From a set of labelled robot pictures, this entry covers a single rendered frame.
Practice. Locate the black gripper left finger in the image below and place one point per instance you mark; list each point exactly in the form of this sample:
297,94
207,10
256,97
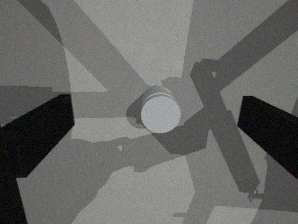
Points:
24,143

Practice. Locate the light grey cylinder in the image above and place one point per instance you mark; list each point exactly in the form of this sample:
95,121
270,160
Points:
160,112

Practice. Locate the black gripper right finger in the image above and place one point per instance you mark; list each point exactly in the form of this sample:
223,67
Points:
274,130

